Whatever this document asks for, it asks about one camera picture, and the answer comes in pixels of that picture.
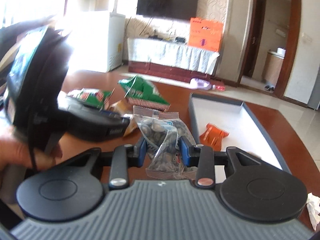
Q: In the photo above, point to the green chip bag striped edge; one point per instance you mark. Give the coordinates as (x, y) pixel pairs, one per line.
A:
(141, 92)

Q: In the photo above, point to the orange snack packet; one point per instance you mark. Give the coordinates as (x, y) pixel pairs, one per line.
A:
(213, 137)

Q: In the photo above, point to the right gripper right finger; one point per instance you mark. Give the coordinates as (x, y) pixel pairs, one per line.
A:
(202, 157)

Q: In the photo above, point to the white chest freezer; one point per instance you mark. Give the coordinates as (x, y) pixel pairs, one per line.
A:
(110, 27)

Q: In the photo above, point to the clear sunflower seed bag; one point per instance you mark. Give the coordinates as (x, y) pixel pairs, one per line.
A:
(162, 131)

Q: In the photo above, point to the wooden kitchen cabinet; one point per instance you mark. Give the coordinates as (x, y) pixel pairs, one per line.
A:
(272, 68)

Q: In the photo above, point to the orange cardboard box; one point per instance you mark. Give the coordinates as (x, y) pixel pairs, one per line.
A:
(205, 34)

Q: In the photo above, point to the purple detergent bottle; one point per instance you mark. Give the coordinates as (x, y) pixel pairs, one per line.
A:
(201, 84)

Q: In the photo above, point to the black wall television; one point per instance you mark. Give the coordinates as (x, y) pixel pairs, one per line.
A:
(172, 9)

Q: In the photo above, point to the crumpled white tissue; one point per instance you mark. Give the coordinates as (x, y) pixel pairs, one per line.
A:
(313, 208)

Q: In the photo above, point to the grey shallow box tray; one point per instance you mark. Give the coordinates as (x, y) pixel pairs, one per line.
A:
(235, 117)

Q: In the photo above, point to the yellow peanut bag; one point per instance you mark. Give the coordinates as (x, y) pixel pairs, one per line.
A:
(125, 110)

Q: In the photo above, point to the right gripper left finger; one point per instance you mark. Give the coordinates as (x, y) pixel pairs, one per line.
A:
(122, 158)

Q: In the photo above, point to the person's left hand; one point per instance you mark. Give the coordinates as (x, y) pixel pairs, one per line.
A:
(14, 152)

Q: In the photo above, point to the silver refrigerator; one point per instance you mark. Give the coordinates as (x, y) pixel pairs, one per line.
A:
(314, 100)

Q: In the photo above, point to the pair of slippers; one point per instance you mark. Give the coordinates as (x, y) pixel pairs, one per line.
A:
(269, 88)

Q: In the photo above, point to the tv cabinet with white cloth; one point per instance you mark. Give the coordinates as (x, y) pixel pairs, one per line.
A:
(170, 60)

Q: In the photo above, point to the green red chip bag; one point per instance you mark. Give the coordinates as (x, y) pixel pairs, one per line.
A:
(92, 97)

